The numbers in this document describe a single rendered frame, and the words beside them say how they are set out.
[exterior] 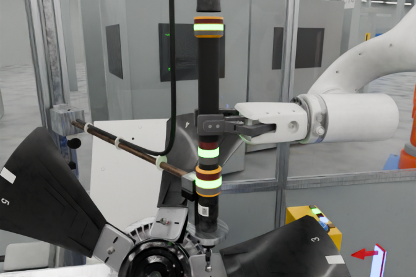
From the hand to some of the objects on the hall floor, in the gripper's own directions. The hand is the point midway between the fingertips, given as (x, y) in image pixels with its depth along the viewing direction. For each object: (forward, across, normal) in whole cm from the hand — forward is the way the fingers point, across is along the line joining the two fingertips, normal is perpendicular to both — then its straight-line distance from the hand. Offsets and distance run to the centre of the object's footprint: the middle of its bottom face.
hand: (207, 121), depth 51 cm
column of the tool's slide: (+39, -59, +147) cm, 163 cm away
